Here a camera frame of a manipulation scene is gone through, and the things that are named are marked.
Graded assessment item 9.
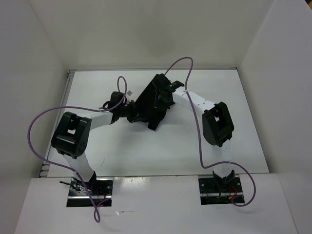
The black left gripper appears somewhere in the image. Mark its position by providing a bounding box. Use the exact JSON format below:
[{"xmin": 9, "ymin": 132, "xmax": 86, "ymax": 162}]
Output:
[{"xmin": 117, "ymin": 99, "xmax": 147, "ymax": 123}]

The black skirt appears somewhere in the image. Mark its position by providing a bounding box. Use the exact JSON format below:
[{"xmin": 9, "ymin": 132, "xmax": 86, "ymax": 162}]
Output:
[{"xmin": 130, "ymin": 74, "xmax": 171, "ymax": 130}]

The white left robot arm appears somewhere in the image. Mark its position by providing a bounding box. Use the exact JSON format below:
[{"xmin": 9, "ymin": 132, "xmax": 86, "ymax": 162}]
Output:
[{"xmin": 51, "ymin": 104, "xmax": 135, "ymax": 195}]

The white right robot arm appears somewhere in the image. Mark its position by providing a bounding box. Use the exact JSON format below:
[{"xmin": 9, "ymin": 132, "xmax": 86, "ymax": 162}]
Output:
[{"xmin": 155, "ymin": 81, "xmax": 234, "ymax": 192}]

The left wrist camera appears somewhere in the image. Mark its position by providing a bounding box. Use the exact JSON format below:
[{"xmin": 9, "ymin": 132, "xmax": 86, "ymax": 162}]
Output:
[{"xmin": 108, "ymin": 91, "xmax": 135, "ymax": 110}]

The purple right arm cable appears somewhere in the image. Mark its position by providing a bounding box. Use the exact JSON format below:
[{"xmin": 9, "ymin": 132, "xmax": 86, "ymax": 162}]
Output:
[{"xmin": 164, "ymin": 57, "xmax": 257, "ymax": 207}]

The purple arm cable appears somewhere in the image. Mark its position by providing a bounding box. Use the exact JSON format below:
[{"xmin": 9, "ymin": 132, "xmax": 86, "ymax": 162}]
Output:
[
  {"xmin": 26, "ymin": 76, "xmax": 129, "ymax": 223},
  {"xmin": 164, "ymin": 57, "xmax": 257, "ymax": 207}
]

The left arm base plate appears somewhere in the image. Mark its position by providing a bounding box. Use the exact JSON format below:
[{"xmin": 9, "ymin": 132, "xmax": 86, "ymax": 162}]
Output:
[{"xmin": 60, "ymin": 177, "xmax": 114, "ymax": 208}]

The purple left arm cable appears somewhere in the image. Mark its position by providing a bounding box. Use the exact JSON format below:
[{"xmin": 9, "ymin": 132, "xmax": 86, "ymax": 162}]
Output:
[{"xmin": 26, "ymin": 76, "xmax": 129, "ymax": 223}]

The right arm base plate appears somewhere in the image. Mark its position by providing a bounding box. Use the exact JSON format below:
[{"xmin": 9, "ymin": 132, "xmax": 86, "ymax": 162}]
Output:
[{"xmin": 198, "ymin": 175, "xmax": 245, "ymax": 205}]

